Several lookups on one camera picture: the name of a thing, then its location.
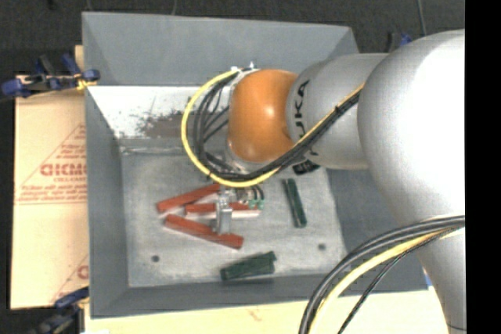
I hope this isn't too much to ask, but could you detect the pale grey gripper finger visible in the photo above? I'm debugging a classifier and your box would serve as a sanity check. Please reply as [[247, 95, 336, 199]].
[[214, 196, 225, 235], [223, 203, 235, 235]]

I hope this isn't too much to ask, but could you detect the red-brown flat block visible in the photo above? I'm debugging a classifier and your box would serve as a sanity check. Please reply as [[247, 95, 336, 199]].
[[156, 183, 222, 214], [163, 214, 245, 250], [184, 200, 261, 219]]

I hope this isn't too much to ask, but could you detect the dark green flat block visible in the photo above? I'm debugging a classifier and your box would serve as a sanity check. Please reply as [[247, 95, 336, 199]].
[[282, 178, 308, 229], [219, 250, 278, 282]]

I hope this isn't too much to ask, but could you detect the grey metal bin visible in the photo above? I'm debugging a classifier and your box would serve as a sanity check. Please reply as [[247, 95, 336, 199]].
[[81, 11, 430, 318]]

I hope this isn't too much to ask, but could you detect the brown cardboard board red print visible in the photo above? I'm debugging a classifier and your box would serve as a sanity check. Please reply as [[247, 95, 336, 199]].
[[9, 44, 91, 311]]

